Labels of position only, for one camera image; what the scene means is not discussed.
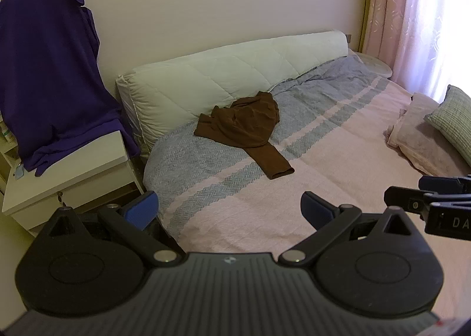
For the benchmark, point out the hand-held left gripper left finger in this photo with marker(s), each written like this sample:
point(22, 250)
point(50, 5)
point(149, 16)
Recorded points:
point(141, 209)

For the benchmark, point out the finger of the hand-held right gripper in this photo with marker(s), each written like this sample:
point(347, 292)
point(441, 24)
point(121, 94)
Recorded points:
point(432, 183)
point(408, 201)

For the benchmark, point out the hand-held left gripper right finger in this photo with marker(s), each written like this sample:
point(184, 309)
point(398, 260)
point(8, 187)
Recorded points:
point(315, 209)

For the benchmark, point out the brown garment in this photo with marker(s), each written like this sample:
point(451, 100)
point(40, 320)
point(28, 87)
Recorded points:
point(243, 126)

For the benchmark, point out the folded beige blanket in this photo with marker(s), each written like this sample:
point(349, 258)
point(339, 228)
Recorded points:
point(419, 137)

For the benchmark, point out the striped bedspread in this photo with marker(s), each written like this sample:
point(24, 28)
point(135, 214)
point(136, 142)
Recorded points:
point(294, 159)

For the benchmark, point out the green ribbed pillow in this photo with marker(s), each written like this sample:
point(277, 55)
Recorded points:
point(452, 118)

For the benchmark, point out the white nightstand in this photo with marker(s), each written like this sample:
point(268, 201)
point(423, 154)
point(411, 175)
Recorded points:
point(73, 177)

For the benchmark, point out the small drawer key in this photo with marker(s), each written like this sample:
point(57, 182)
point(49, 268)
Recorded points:
point(60, 199)

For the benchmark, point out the small blue item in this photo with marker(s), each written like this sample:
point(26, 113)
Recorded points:
point(18, 173)

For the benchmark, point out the white round ribbed object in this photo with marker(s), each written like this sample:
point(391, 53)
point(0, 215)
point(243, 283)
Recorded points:
point(375, 63)

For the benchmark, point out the white shelf unit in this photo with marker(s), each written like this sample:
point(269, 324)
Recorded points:
point(6, 144)

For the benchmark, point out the white quilted bolster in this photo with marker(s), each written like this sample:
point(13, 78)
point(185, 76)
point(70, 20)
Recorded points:
point(220, 78)

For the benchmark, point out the purple cloth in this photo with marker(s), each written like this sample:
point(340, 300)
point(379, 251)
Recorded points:
point(51, 74)

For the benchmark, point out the pink patterned curtain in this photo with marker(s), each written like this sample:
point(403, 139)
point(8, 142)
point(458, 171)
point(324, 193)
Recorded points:
point(423, 15)

